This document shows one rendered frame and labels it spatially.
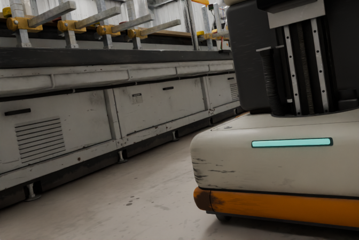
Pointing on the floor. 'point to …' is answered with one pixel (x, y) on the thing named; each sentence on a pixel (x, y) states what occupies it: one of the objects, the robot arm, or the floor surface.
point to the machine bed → (100, 117)
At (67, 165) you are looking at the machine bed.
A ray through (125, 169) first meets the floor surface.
